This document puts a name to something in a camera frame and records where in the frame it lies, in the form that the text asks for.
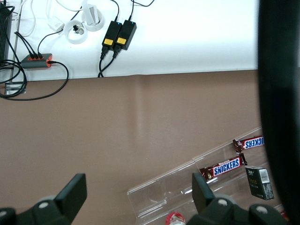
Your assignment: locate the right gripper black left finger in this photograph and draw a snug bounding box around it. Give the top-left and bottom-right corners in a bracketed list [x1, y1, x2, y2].
[0, 173, 88, 225]

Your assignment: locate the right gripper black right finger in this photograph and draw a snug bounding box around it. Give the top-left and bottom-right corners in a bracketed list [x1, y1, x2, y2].
[187, 172, 289, 225]

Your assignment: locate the Snickers chocolate bar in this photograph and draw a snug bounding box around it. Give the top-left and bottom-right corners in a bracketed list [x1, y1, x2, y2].
[232, 135, 265, 153]
[199, 153, 248, 184]

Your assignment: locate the clear acrylic stepped stand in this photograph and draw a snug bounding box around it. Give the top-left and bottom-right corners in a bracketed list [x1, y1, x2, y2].
[127, 126, 290, 225]

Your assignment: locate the red can with white lid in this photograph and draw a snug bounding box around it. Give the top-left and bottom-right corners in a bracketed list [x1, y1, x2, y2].
[165, 211, 187, 225]

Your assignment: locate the small black carton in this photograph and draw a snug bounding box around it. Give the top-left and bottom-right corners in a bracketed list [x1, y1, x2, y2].
[245, 165, 275, 201]

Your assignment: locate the brown table cloth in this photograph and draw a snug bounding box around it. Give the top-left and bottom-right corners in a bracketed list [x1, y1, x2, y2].
[0, 69, 300, 225]

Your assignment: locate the grey and orange USB hub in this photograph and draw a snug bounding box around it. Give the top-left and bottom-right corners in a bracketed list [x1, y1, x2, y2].
[20, 53, 53, 70]

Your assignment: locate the small metal clip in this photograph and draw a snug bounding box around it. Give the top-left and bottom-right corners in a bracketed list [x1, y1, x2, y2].
[73, 24, 86, 36]

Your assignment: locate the black power adapter yellow label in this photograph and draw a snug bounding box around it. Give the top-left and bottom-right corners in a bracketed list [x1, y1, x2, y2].
[101, 20, 122, 48]
[114, 20, 137, 51]

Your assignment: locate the small white adapter box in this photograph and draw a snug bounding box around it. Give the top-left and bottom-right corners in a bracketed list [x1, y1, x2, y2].
[47, 16, 66, 32]

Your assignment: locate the black ribbed device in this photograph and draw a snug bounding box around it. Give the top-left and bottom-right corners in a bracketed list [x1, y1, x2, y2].
[0, 6, 13, 62]

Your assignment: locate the metal bracket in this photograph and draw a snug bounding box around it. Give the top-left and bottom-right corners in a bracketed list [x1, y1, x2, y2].
[4, 82, 27, 96]

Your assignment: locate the black USB cable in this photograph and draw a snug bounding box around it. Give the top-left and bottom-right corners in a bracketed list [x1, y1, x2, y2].
[25, 40, 45, 60]
[0, 60, 70, 102]
[20, 37, 39, 60]
[14, 31, 34, 60]

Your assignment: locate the black coiled cable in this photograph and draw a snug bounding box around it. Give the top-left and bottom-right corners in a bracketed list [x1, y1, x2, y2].
[0, 59, 28, 97]

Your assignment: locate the black power cable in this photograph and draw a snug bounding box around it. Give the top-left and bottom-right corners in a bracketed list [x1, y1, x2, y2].
[127, 0, 156, 22]
[98, 48, 121, 78]
[97, 45, 111, 78]
[113, 0, 121, 23]

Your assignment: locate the thin black cable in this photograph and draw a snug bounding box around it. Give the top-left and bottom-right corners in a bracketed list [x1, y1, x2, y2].
[37, 8, 82, 54]

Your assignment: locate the white tape ring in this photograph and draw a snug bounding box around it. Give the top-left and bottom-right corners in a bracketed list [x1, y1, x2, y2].
[82, 0, 105, 33]
[63, 20, 89, 45]

